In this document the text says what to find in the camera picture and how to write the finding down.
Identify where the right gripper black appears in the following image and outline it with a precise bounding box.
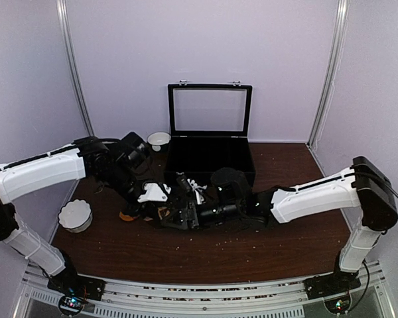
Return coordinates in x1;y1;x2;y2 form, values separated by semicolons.
162;200;243;231

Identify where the black tan argyle sock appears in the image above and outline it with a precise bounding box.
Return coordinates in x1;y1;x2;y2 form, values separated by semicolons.
143;207;170;221

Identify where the maroon orange-toed sock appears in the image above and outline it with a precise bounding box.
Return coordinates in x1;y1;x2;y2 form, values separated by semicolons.
119;210;140;222

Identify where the black display case glass lid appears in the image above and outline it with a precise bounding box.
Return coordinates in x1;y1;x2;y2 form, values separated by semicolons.
163;79;256;193

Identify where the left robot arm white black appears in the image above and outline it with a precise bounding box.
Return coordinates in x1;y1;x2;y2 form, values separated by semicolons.
0;132;170;295

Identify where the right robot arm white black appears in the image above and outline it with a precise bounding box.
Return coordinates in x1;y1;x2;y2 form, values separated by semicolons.
158;156;398;293

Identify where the small white bowl dark rim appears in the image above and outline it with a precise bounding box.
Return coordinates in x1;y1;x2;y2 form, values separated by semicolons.
147;132;171;153

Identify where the white fluted dish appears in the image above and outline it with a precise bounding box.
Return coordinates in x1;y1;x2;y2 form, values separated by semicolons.
58;199;93;233

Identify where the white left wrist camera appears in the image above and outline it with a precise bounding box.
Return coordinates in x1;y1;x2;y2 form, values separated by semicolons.
137;182;171;203

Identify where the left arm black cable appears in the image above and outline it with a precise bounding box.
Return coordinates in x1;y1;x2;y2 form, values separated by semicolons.
99;137;157;176

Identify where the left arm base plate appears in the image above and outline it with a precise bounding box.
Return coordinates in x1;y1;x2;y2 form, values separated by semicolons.
47;268;105;301

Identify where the aluminium front rail frame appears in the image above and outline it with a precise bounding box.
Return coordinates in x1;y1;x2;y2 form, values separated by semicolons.
11;260;397;318

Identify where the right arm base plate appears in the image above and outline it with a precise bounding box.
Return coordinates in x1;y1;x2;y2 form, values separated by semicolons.
303;266;361;299

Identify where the right aluminium corner post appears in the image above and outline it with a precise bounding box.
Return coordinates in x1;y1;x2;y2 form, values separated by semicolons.
307;0;350;148

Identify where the aluminium corner post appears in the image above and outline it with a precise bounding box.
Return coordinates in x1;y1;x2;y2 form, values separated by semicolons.
56;0;95;136
307;0;350;148

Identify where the left aluminium corner post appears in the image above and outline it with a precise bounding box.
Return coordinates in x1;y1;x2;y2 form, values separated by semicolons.
56;0;95;136

